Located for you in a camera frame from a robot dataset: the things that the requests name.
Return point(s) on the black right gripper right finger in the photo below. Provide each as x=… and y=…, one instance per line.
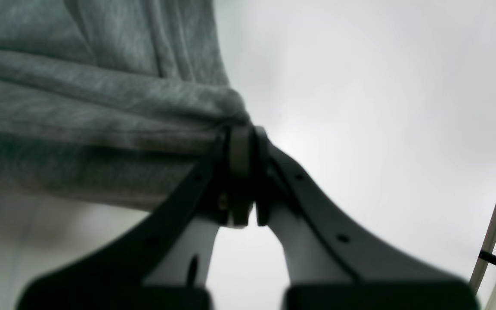
x=333, y=262

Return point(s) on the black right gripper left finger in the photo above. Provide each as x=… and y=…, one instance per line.
x=163, y=262

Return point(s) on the grey T-shirt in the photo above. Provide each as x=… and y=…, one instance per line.
x=109, y=101

